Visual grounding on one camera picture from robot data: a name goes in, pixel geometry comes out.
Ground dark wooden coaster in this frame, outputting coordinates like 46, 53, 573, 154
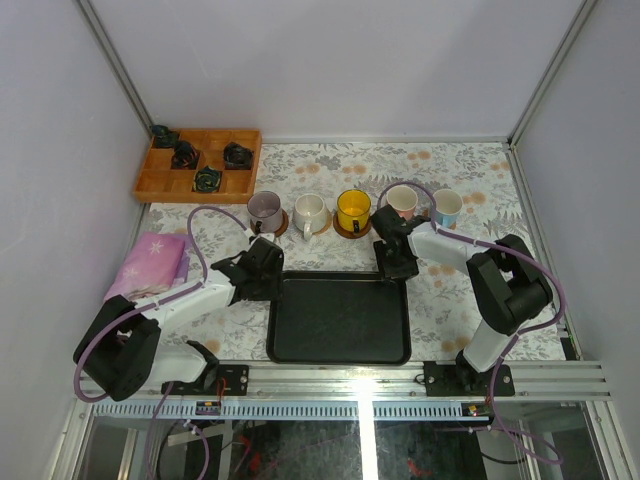
332, 217, 371, 240
250, 210, 289, 238

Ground pink mug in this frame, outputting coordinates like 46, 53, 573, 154
386, 185, 418, 220

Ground lilac purple mug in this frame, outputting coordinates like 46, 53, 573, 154
247, 191, 283, 233

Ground yellow enamel mug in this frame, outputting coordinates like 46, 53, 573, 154
336, 189, 371, 236

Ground light blue mug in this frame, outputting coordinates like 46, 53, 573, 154
432, 189, 464, 228

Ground black serving tray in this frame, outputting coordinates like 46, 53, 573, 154
266, 271, 412, 366

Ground cream white mug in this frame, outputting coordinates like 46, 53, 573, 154
294, 193, 329, 242

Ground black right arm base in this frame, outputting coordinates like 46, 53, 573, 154
422, 361, 515, 397

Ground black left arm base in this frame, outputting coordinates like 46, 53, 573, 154
161, 364, 249, 399

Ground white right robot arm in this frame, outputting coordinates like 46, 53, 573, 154
371, 206, 553, 395

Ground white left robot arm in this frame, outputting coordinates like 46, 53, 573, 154
73, 236, 284, 403

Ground purple princess print cloth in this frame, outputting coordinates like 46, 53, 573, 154
104, 232, 191, 301

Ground black green rolled item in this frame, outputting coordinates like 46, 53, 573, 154
193, 166, 222, 193

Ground black rolled item right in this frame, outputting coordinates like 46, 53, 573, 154
223, 142, 254, 170

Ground wooden compartment tray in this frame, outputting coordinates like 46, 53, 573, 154
133, 129, 262, 204

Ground black rolled item corner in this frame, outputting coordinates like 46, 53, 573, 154
151, 124, 173, 139

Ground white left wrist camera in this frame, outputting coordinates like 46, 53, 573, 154
249, 233, 276, 245

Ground right aluminium frame post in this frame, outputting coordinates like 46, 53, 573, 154
507, 0, 600, 149

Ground aluminium frame post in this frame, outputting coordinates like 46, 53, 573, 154
72, 0, 152, 137
507, 0, 600, 149

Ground left aluminium frame post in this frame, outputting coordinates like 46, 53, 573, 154
72, 0, 152, 137

